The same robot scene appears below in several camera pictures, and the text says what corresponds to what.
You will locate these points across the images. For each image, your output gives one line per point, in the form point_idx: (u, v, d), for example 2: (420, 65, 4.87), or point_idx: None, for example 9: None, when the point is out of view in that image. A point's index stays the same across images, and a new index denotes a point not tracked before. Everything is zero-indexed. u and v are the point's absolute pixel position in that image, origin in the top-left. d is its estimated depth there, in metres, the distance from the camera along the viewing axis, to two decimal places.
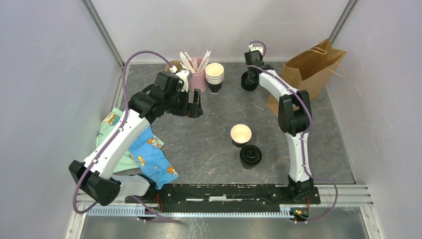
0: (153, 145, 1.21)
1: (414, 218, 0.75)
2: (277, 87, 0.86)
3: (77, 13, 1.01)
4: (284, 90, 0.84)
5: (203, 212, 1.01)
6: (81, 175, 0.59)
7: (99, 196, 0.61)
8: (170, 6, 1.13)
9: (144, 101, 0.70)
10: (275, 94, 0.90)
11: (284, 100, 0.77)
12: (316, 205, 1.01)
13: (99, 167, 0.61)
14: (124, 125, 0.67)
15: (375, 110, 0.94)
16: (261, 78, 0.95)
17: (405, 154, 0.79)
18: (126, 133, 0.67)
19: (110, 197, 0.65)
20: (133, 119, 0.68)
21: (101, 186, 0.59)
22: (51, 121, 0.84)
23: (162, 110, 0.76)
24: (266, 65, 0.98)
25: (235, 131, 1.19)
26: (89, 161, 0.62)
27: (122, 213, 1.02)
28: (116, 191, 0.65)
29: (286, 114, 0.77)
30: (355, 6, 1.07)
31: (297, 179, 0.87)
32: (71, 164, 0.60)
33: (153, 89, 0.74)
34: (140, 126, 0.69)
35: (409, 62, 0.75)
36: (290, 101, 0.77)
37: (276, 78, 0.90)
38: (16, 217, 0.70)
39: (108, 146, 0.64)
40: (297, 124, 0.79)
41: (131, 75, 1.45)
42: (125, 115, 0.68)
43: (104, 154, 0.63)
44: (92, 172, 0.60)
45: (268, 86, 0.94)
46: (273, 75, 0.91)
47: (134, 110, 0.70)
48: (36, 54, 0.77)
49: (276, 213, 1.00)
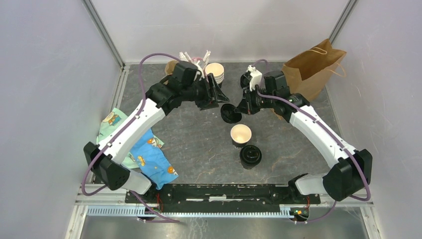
0: (153, 145, 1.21)
1: (415, 218, 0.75)
2: (325, 141, 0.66)
3: (77, 14, 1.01)
4: (337, 148, 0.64)
5: (203, 212, 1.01)
6: (95, 156, 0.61)
7: (109, 181, 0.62)
8: (170, 6, 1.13)
9: (161, 92, 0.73)
10: (316, 143, 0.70)
11: (342, 169, 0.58)
12: (316, 205, 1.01)
13: (112, 151, 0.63)
14: (141, 113, 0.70)
15: (375, 110, 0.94)
16: (294, 120, 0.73)
17: (405, 154, 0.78)
18: (143, 121, 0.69)
19: (119, 182, 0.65)
20: (150, 108, 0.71)
21: (112, 170, 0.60)
22: (51, 121, 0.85)
23: (178, 101, 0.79)
24: (297, 94, 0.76)
25: (234, 131, 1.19)
26: (103, 144, 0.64)
27: (122, 213, 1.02)
28: (125, 178, 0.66)
29: (342, 185, 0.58)
30: (355, 6, 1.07)
31: (303, 193, 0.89)
32: (86, 145, 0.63)
33: (171, 78, 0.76)
34: (156, 116, 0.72)
35: (409, 62, 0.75)
36: (349, 170, 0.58)
37: (320, 124, 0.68)
38: (16, 217, 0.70)
39: (123, 132, 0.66)
40: (350, 193, 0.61)
41: (131, 75, 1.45)
42: (142, 104, 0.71)
43: (119, 139, 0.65)
44: (106, 154, 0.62)
45: (305, 131, 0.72)
46: (315, 119, 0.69)
47: (150, 100, 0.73)
48: (36, 54, 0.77)
49: (276, 213, 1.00)
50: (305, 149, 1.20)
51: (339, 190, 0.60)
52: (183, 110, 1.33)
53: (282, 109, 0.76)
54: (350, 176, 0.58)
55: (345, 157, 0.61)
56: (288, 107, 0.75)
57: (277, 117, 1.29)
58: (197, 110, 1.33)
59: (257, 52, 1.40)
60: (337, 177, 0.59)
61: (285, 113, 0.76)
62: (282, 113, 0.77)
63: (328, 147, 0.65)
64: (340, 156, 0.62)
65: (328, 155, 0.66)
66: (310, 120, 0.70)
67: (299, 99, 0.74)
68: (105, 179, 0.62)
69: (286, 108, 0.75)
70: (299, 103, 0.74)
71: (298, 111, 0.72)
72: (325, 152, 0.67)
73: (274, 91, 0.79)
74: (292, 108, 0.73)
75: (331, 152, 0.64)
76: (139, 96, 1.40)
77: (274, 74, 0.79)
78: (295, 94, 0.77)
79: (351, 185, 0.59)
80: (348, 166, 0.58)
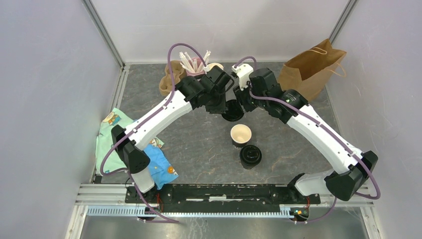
0: (153, 145, 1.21)
1: (415, 218, 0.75)
2: (331, 147, 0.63)
3: (77, 13, 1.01)
4: (343, 153, 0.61)
5: (203, 212, 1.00)
6: (120, 139, 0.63)
7: (129, 165, 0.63)
8: (170, 7, 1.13)
9: (192, 86, 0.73)
10: (319, 147, 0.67)
11: (353, 178, 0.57)
12: (316, 205, 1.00)
13: (137, 137, 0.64)
14: (168, 104, 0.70)
15: (375, 110, 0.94)
16: (295, 123, 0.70)
17: (405, 153, 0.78)
18: (169, 111, 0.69)
19: (139, 167, 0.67)
20: (178, 100, 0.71)
21: (134, 155, 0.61)
22: (51, 122, 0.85)
23: (205, 100, 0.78)
24: (291, 91, 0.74)
25: (234, 131, 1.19)
26: (129, 128, 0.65)
27: (122, 213, 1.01)
28: (144, 163, 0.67)
29: (351, 190, 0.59)
30: (355, 7, 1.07)
31: (304, 193, 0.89)
32: (114, 127, 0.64)
33: (205, 79, 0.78)
34: (182, 109, 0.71)
35: (409, 62, 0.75)
36: (360, 176, 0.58)
37: (323, 128, 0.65)
38: (17, 216, 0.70)
39: (150, 120, 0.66)
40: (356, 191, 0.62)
41: (131, 75, 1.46)
42: (171, 95, 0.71)
43: (144, 127, 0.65)
44: (130, 139, 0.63)
45: (307, 136, 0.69)
46: (319, 123, 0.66)
47: (180, 92, 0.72)
48: (37, 54, 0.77)
49: (276, 213, 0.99)
50: (305, 149, 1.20)
51: (348, 193, 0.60)
52: None
53: (279, 110, 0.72)
54: (359, 180, 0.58)
55: (355, 164, 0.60)
56: (285, 107, 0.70)
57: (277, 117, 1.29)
58: (197, 110, 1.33)
59: (258, 52, 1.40)
60: (347, 183, 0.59)
61: (283, 114, 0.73)
62: (279, 114, 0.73)
63: (336, 154, 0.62)
64: (349, 164, 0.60)
65: (335, 162, 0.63)
66: (313, 124, 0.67)
67: (295, 97, 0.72)
68: (126, 162, 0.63)
69: (283, 109, 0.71)
70: (296, 102, 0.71)
71: (299, 114, 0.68)
72: (331, 159, 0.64)
73: (266, 92, 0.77)
74: (293, 111, 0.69)
75: (339, 159, 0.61)
76: (139, 96, 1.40)
77: (263, 74, 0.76)
78: (289, 91, 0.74)
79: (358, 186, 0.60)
80: (358, 173, 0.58)
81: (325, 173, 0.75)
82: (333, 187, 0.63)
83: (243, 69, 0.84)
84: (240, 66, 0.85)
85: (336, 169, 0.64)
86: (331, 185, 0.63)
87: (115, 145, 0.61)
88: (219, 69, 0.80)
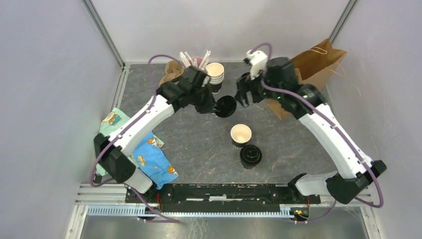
0: (153, 145, 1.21)
1: (415, 218, 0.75)
2: (342, 152, 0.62)
3: (77, 13, 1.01)
4: (354, 159, 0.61)
5: (204, 212, 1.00)
6: (105, 146, 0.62)
7: (116, 172, 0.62)
8: (170, 7, 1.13)
9: (171, 89, 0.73)
10: (328, 148, 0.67)
11: (359, 185, 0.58)
12: (316, 205, 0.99)
13: (122, 142, 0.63)
14: (152, 108, 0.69)
15: (375, 110, 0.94)
16: (309, 121, 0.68)
17: (405, 154, 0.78)
18: (153, 115, 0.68)
19: (124, 176, 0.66)
20: (160, 104, 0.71)
21: (121, 161, 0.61)
22: (51, 121, 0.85)
23: (187, 101, 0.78)
24: (309, 87, 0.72)
25: (234, 131, 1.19)
26: (114, 135, 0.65)
27: (122, 213, 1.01)
28: (130, 171, 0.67)
29: (354, 195, 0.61)
30: (355, 6, 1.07)
31: (303, 193, 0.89)
32: (98, 136, 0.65)
33: (182, 80, 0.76)
34: (164, 112, 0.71)
35: (410, 62, 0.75)
36: (366, 183, 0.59)
37: (337, 130, 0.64)
38: (17, 217, 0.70)
39: (134, 125, 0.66)
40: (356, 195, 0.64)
41: (131, 75, 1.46)
42: (153, 99, 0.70)
43: (129, 132, 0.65)
44: (115, 146, 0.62)
45: (320, 136, 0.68)
46: (334, 125, 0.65)
47: (161, 96, 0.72)
48: (37, 54, 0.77)
49: (276, 213, 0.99)
50: (305, 149, 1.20)
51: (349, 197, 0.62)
52: (183, 110, 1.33)
53: (294, 105, 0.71)
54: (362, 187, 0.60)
55: (363, 172, 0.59)
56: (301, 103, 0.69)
57: (277, 117, 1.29)
58: None
59: None
60: (352, 188, 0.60)
61: (297, 109, 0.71)
62: (293, 109, 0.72)
63: (347, 159, 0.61)
64: (357, 171, 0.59)
65: (341, 166, 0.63)
66: (328, 125, 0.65)
67: (313, 94, 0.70)
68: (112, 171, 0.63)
69: (299, 105, 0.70)
70: (313, 98, 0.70)
71: (315, 113, 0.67)
72: (338, 162, 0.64)
73: (283, 84, 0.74)
74: (309, 109, 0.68)
75: (348, 165, 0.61)
76: (139, 96, 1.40)
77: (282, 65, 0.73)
78: (305, 86, 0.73)
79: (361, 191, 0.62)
80: (365, 181, 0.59)
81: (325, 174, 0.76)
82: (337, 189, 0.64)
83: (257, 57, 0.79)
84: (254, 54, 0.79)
85: (340, 174, 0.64)
86: (335, 186, 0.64)
87: (100, 154, 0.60)
88: (195, 68, 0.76)
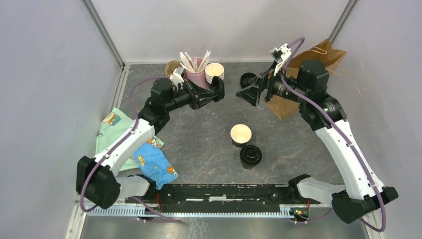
0: (153, 145, 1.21)
1: (416, 219, 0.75)
2: (354, 173, 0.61)
3: (77, 13, 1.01)
4: (364, 181, 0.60)
5: (203, 212, 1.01)
6: (92, 168, 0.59)
7: (103, 195, 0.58)
8: (170, 7, 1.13)
9: (149, 112, 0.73)
10: (341, 166, 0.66)
11: (365, 208, 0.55)
12: (316, 205, 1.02)
13: (109, 162, 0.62)
14: (136, 129, 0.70)
15: (375, 111, 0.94)
16: (326, 134, 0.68)
17: (405, 154, 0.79)
18: (137, 137, 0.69)
19: (109, 200, 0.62)
20: (144, 125, 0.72)
21: (109, 181, 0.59)
22: (51, 121, 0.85)
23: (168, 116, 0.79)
24: (333, 101, 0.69)
25: (234, 131, 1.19)
26: (100, 156, 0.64)
27: (122, 213, 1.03)
28: (114, 194, 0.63)
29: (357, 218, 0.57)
30: (355, 7, 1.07)
31: (302, 193, 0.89)
32: (81, 159, 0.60)
33: (153, 99, 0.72)
34: (148, 134, 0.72)
35: (409, 62, 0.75)
36: (371, 208, 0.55)
37: (353, 149, 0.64)
38: (17, 217, 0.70)
39: (119, 146, 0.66)
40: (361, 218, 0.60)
41: (131, 75, 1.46)
42: (136, 122, 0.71)
43: (116, 151, 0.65)
44: (103, 166, 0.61)
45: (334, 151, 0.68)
46: (350, 144, 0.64)
47: (143, 119, 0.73)
48: (37, 54, 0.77)
49: (276, 213, 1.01)
50: (305, 149, 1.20)
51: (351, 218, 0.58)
52: (183, 110, 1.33)
53: (313, 116, 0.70)
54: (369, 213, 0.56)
55: (372, 195, 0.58)
56: (320, 115, 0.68)
57: (277, 117, 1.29)
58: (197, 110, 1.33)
59: (258, 52, 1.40)
60: (355, 210, 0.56)
61: (315, 120, 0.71)
62: (312, 119, 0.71)
63: (357, 180, 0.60)
64: (366, 193, 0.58)
65: (350, 185, 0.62)
66: (344, 142, 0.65)
67: (335, 108, 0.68)
68: (97, 196, 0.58)
69: (318, 116, 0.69)
70: (334, 113, 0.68)
71: (334, 129, 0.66)
72: (348, 182, 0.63)
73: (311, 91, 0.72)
74: (327, 122, 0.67)
75: (356, 185, 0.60)
76: (139, 96, 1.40)
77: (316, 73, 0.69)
78: (329, 99, 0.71)
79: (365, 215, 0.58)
80: (371, 205, 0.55)
81: (332, 188, 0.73)
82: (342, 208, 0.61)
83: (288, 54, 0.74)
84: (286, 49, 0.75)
85: (349, 193, 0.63)
86: (340, 206, 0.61)
87: (89, 176, 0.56)
88: (164, 86, 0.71)
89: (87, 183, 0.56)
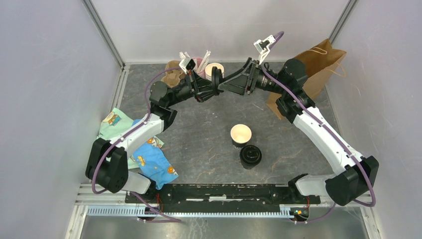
0: (153, 145, 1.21)
1: (416, 218, 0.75)
2: (331, 147, 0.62)
3: (77, 13, 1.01)
4: (344, 154, 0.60)
5: (203, 212, 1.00)
6: (107, 149, 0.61)
7: (113, 177, 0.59)
8: (170, 7, 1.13)
9: (160, 111, 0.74)
10: (322, 149, 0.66)
11: (349, 178, 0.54)
12: (315, 205, 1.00)
13: (124, 144, 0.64)
14: (148, 120, 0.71)
15: (375, 111, 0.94)
16: (300, 122, 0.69)
17: (405, 154, 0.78)
18: (149, 127, 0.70)
19: (117, 184, 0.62)
20: (155, 118, 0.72)
21: (121, 163, 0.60)
22: (51, 121, 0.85)
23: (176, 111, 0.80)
24: (306, 99, 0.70)
25: (234, 131, 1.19)
26: (115, 139, 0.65)
27: (122, 213, 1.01)
28: (123, 179, 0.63)
29: (348, 192, 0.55)
30: (355, 6, 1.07)
31: (301, 191, 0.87)
32: (97, 140, 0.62)
33: (155, 103, 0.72)
34: (158, 127, 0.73)
35: (410, 62, 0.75)
36: (356, 178, 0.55)
37: (325, 128, 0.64)
38: (17, 217, 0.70)
39: (134, 131, 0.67)
40: (354, 197, 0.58)
41: (131, 75, 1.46)
42: (148, 116, 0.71)
43: (130, 136, 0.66)
44: (118, 147, 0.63)
45: (312, 136, 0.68)
46: (321, 123, 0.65)
47: (155, 115, 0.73)
48: (36, 54, 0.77)
49: (276, 213, 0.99)
50: (305, 149, 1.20)
51: (344, 195, 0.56)
52: (183, 110, 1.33)
53: (286, 108, 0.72)
54: (356, 183, 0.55)
55: (353, 165, 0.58)
56: (292, 106, 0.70)
57: (277, 117, 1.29)
58: (197, 110, 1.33)
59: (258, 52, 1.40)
60: (342, 183, 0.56)
61: (289, 113, 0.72)
62: (286, 113, 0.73)
63: (335, 153, 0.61)
64: (347, 164, 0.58)
65: (334, 162, 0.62)
66: (316, 124, 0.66)
67: (304, 99, 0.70)
68: (108, 178, 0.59)
69: (290, 108, 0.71)
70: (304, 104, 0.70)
71: (304, 113, 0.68)
72: (331, 160, 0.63)
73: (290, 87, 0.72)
74: (299, 110, 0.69)
75: (338, 159, 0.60)
76: (139, 96, 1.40)
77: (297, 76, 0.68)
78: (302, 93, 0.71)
79: (355, 190, 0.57)
80: (355, 173, 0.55)
81: (327, 177, 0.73)
82: (332, 189, 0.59)
83: (269, 43, 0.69)
84: (267, 39, 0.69)
85: (334, 171, 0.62)
86: (329, 189, 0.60)
87: (101, 160, 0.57)
88: (161, 92, 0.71)
89: (101, 163, 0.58)
